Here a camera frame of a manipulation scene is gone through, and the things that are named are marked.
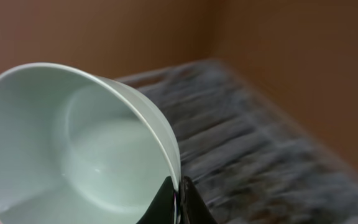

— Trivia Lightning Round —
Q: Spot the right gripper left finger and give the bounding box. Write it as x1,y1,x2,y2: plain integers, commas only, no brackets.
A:
137,177,176,224

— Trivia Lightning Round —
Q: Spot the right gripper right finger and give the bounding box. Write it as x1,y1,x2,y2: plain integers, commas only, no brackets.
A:
180,176,217,224

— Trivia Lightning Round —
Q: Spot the mint green bowl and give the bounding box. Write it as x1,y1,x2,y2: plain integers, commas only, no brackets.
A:
0,63,181,224

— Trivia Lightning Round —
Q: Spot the grey dishwasher rack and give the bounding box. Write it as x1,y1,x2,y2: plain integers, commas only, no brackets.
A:
122,60,358,223

